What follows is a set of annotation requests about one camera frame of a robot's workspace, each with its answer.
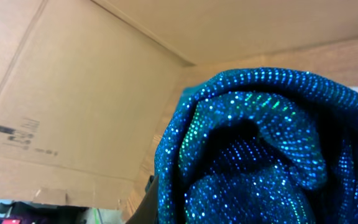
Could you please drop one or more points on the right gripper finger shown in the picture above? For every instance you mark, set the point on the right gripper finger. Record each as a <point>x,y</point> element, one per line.
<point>147,212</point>

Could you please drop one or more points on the blue sequin fabric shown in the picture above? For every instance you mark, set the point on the blue sequin fabric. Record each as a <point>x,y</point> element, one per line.
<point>261,145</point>

